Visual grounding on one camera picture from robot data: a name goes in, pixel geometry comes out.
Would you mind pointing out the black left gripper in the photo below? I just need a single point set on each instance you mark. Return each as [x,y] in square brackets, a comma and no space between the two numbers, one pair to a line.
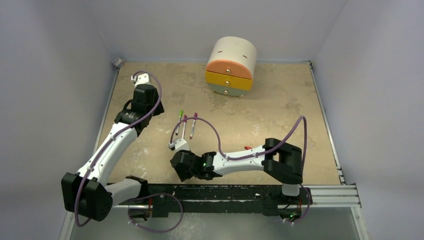
[158,110]

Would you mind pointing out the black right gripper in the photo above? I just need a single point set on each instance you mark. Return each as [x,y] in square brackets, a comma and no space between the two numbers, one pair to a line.
[180,164]

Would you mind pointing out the grey marker pen green tip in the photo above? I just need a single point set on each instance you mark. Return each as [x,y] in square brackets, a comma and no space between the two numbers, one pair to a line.
[180,118]

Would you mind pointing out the grey marker pen blue tip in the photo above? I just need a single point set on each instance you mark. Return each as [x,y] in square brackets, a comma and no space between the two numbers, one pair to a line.
[184,126]

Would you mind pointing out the grey marker pen red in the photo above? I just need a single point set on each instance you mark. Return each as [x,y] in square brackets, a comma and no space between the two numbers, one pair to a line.
[193,125]

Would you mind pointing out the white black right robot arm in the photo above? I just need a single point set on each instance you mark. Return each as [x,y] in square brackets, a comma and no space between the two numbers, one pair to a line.
[282,161]

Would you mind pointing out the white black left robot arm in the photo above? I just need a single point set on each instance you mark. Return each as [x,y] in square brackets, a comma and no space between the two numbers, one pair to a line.
[86,192]

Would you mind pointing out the round cream drawer cabinet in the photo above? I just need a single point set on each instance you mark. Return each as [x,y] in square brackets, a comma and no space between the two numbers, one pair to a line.
[231,66]

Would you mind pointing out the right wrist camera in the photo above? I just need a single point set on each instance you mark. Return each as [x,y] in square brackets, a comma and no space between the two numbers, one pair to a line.
[179,144]

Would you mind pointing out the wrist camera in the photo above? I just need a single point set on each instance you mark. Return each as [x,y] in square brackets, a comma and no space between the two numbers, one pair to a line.
[141,79]
[179,144]

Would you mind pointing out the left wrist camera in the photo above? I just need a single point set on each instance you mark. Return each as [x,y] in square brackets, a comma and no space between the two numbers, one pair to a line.
[141,79]

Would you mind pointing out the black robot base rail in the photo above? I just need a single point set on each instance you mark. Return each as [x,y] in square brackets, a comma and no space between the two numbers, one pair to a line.
[268,200]

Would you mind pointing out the grey corner bracket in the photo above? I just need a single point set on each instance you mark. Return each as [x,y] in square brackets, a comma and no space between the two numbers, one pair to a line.
[117,61]

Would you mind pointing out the aluminium frame rail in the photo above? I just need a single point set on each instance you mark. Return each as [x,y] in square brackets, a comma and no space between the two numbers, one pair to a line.
[334,196]

